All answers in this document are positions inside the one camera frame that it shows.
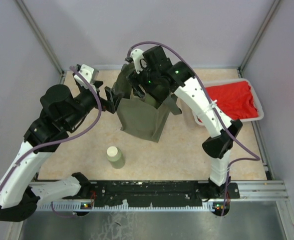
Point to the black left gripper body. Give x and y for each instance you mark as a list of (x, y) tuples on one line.
[(86, 101)]

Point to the green bottle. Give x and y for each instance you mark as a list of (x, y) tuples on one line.
[(151, 101), (115, 157)]

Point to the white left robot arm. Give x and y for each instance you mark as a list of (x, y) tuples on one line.
[(18, 200)]

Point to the white plastic basket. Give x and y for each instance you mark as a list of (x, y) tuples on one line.
[(257, 110)]

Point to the green canvas bag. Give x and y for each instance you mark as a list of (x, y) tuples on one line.
[(138, 118)]

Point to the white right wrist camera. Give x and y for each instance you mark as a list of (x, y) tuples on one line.
[(135, 56)]

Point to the cream bottle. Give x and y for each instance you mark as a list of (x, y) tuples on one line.
[(188, 116)]

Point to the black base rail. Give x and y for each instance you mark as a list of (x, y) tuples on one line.
[(144, 194)]

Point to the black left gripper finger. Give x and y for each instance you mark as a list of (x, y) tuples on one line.
[(96, 85), (113, 100)]

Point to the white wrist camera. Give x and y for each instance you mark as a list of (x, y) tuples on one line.
[(135, 56), (89, 73)]

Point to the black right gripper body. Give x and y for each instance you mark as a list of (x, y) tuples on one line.
[(146, 78)]

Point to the red cloth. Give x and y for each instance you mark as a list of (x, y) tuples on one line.
[(234, 100)]

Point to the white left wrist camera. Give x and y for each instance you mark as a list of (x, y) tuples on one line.
[(89, 73)]

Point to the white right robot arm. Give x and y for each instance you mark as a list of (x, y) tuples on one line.
[(187, 86)]

